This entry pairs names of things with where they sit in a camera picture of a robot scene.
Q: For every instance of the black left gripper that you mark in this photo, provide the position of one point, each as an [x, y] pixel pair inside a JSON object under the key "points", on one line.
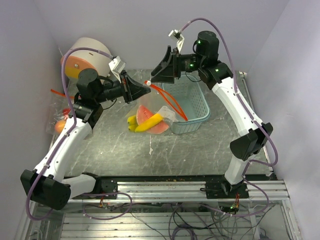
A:
{"points": [[130, 89]]}

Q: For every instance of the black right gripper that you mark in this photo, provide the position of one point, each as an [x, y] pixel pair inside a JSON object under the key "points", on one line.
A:
{"points": [[164, 72]]}

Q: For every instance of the toy watermelon slice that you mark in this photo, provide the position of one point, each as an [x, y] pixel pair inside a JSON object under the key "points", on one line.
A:
{"points": [[144, 113]]}

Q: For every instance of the clear orange-zip bag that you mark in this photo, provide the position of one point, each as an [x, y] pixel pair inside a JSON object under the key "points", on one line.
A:
{"points": [[161, 102], [58, 102]]}

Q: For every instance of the single yellow toy banana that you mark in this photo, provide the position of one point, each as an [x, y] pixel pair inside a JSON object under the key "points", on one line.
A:
{"points": [[149, 123]]}

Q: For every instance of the red toy wax apple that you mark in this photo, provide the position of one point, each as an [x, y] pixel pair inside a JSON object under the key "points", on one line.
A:
{"points": [[66, 111]]}

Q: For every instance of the clear orange-zip top bag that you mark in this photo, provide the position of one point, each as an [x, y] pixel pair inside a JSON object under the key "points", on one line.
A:
{"points": [[58, 102]]}

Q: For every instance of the pink toy peach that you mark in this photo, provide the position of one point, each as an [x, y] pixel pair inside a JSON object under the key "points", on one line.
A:
{"points": [[59, 126]]}

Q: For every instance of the yellow toy banana bunch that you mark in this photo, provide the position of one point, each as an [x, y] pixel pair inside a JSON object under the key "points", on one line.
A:
{"points": [[132, 123]]}

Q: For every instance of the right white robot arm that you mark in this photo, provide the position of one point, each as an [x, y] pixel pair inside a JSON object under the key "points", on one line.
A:
{"points": [[253, 132]]}

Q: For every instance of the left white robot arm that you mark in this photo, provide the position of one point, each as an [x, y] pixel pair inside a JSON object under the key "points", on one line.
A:
{"points": [[46, 183]]}

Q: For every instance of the white and blue plastic basket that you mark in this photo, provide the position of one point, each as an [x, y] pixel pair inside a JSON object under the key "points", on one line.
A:
{"points": [[189, 95]]}

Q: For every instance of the white cylinder with orange face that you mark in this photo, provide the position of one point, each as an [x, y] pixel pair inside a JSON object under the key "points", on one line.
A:
{"points": [[84, 59]]}

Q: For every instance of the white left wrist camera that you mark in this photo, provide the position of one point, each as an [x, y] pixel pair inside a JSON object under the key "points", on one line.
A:
{"points": [[116, 66]]}

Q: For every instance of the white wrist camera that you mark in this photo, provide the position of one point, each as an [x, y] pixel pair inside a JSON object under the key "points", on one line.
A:
{"points": [[177, 36], [116, 66]]}

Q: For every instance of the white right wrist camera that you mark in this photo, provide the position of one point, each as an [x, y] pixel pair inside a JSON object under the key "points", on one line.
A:
{"points": [[177, 36]]}

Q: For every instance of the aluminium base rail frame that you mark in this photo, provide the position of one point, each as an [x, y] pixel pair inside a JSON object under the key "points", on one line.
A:
{"points": [[193, 207]]}

